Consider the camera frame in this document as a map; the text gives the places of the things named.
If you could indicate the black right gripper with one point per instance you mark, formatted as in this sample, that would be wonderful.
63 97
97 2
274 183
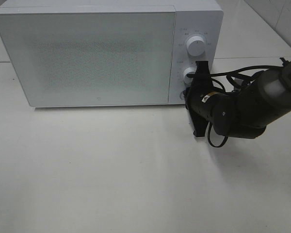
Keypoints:
201 89

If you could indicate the white microwave knob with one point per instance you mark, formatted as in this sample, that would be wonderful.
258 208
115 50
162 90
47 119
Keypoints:
195 45
186 72

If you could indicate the round white door button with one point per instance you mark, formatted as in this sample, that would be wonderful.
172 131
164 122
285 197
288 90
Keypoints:
183 95

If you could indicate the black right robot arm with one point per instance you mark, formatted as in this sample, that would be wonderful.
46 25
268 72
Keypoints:
239 103

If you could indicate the white microwave oven body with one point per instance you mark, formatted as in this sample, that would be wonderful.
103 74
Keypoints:
192 17

